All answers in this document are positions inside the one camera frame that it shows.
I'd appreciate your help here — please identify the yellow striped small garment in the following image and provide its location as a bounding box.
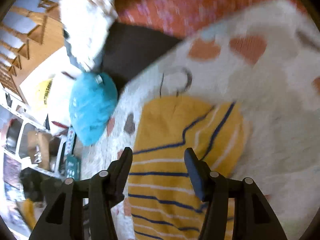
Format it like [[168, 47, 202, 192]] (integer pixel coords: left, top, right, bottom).
[[126, 95, 247, 240]]

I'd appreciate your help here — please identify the dark green cardboard box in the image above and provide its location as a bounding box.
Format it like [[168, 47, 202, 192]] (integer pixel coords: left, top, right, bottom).
[[66, 154, 81, 181]]

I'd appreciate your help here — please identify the light blue patterned strip box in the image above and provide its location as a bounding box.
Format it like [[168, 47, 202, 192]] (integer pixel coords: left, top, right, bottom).
[[65, 126, 76, 155]]

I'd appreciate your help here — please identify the white metal shelf rack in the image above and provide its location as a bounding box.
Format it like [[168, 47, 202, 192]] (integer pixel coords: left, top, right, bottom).
[[1, 87, 67, 179]]

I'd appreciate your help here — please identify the teal plush cushion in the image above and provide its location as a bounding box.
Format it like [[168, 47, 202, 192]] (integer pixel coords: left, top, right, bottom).
[[69, 72, 118, 146]]

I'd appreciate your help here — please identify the white cloth with red stripes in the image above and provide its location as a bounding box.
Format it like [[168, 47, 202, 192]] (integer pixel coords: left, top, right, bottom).
[[20, 47, 81, 134]]

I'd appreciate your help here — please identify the white quilted heart blanket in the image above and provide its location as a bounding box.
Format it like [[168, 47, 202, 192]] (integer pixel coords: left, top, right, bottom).
[[81, 0, 319, 239]]

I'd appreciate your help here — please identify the grey folded garment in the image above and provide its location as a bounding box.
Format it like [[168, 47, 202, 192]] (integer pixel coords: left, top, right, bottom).
[[62, 29, 104, 74]]

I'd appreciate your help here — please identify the wooden staircase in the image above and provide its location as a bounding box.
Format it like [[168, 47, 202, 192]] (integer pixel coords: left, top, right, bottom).
[[1, 0, 63, 98]]

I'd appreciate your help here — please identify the white floral leaf pillowcase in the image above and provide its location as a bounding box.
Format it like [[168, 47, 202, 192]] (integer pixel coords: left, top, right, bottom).
[[60, 0, 118, 71]]

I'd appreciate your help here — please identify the red floral bedsheet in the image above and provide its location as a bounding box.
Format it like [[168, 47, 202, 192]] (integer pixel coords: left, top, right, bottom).
[[114, 0, 307, 37]]

